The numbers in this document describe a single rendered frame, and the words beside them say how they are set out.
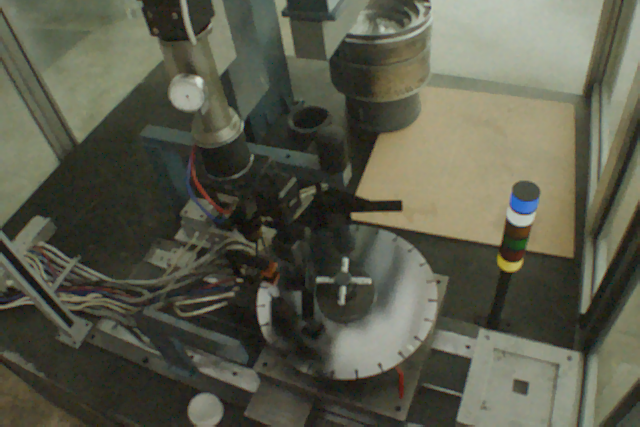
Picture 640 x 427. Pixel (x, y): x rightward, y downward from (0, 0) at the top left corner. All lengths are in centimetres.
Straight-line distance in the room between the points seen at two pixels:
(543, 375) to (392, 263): 34
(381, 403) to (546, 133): 96
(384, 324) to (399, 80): 71
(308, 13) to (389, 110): 61
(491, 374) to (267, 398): 41
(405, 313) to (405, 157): 64
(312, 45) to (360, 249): 40
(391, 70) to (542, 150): 49
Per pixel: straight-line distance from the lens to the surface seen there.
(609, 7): 166
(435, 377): 110
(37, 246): 160
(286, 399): 103
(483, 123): 161
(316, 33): 99
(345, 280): 92
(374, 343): 92
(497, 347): 98
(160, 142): 125
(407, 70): 141
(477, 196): 139
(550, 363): 99
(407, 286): 97
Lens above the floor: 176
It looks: 45 degrees down
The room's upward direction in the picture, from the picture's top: 10 degrees counter-clockwise
